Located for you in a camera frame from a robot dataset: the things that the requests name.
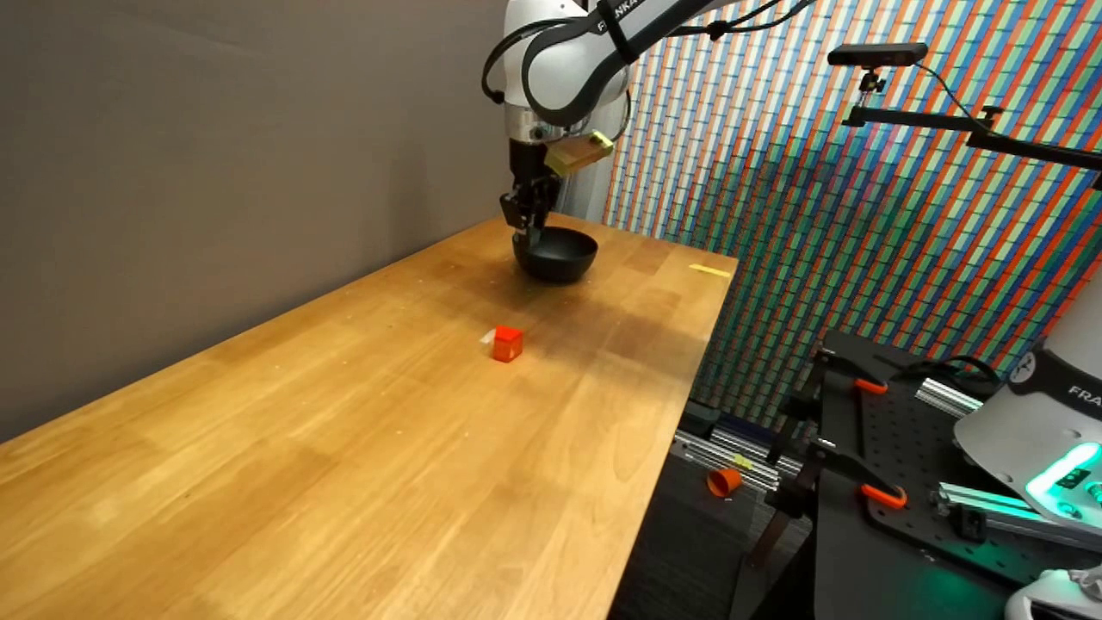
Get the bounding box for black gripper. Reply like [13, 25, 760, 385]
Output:
[499, 136, 564, 246]

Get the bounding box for orange cube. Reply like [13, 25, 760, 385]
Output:
[489, 325, 531, 368]

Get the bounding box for black bowl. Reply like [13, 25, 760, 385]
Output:
[509, 223, 603, 290]

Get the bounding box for orange plastic cup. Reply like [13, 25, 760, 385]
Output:
[701, 463, 748, 503]

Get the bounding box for orange black spring clamp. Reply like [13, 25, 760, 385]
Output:
[808, 346, 895, 402]
[797, 436, 913, 517]

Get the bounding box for black perforated breadboard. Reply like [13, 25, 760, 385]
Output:
[843, 384, 1102, 559]

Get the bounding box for black base platform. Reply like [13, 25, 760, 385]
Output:
[805, 331, 1102, 620]

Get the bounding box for white plastic housing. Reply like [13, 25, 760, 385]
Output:
[1002, 565, 1102, 620]

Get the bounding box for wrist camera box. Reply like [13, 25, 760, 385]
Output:
[543, 126, 619, 182]

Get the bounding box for aluminium extrusion rail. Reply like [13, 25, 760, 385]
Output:
[929, 478, 1102, 546]
[667, 427, 808, 488]
[913, 376, 990, 420]

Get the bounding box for black stereo camera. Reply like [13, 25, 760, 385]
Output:
[825, 40, 933, 71]

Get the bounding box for black cable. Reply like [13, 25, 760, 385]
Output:
[890, 350, 1005, 388]

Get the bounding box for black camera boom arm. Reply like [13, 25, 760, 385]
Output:
[839, 67, 1102, 178]

